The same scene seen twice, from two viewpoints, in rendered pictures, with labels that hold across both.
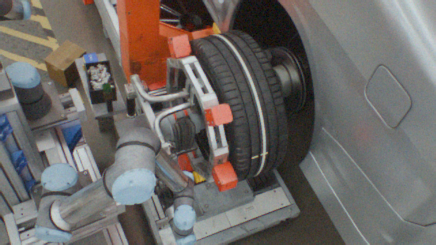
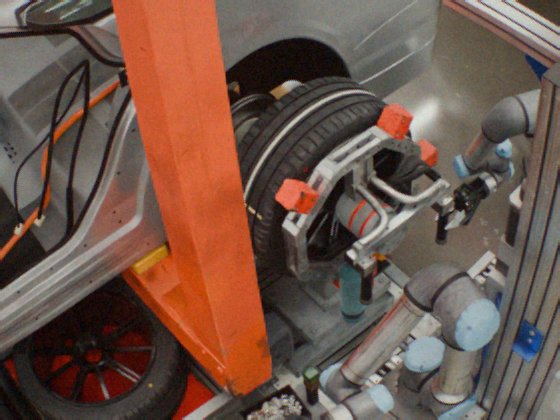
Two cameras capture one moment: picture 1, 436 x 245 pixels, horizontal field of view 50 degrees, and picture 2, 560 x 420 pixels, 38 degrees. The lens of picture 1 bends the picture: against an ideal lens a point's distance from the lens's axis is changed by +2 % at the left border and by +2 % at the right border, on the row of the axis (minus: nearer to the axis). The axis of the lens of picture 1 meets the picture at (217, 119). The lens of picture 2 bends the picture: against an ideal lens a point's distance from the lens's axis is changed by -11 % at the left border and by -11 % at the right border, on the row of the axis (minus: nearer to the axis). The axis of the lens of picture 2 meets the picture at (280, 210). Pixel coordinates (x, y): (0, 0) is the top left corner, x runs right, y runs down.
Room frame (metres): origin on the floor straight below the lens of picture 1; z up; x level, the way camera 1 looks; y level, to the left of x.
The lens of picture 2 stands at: (1.47, 1.94, 3.07)
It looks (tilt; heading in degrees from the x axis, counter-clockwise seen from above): 50 degrees down; 268
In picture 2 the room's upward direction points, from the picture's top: 7 degrees counter-clockwise
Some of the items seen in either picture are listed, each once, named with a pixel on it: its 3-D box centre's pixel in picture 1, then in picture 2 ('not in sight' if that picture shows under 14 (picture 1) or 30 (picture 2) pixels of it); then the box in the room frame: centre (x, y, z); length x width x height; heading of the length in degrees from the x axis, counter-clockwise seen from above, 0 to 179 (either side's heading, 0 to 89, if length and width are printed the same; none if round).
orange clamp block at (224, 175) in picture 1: (224, 176); (421, 157); (0.91, -0.07, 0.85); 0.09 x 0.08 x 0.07; 33
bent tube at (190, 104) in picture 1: (177, 119); (405, 174); (1.02, 0.15, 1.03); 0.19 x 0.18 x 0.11; 123
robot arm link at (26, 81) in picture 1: (22, 81); (425, 363); (1.09, 0.80, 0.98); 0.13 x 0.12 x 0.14; 112
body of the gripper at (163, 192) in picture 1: (168, 194); (470, 196); (0.78, 0.13, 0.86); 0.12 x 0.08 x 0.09; 33
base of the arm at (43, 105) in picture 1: (30, 99); (420, 381); (1.09, 0.79, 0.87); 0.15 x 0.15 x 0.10
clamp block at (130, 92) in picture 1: (136, 89); (360, 259); (1.20, 0.37, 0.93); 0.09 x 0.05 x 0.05; 123
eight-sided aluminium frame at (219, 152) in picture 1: (194, 117); (356, 207); (1.17, 0.10, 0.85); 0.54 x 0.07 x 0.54; 33
